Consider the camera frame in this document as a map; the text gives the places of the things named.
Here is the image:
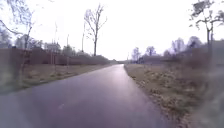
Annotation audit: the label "row of distant trees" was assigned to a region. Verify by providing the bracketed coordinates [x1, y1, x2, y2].
[130, 35, 203, 63]

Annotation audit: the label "tall sparse tree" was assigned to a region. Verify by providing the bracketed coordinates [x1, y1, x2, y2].
[189, 0, 224, 58]

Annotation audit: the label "large bare tree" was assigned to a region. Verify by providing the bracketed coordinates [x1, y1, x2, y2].
[0, 0, 35, 51]

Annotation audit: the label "brown bushes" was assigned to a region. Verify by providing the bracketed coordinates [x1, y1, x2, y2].
[179, 41, 224, 72]

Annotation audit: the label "grey asphalt road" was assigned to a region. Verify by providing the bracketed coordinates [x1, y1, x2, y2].
[0, 63, 178, 128]

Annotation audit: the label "pole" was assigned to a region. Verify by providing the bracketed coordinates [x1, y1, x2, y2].
[81, 23, 86, 54]

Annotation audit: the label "grass verge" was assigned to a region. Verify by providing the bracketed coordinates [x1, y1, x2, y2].
[0, 63, 114, 95]
[123, 63, 224, 128]

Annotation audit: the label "brown hedge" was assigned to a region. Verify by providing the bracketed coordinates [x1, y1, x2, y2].
[0, 48, 113, 68]

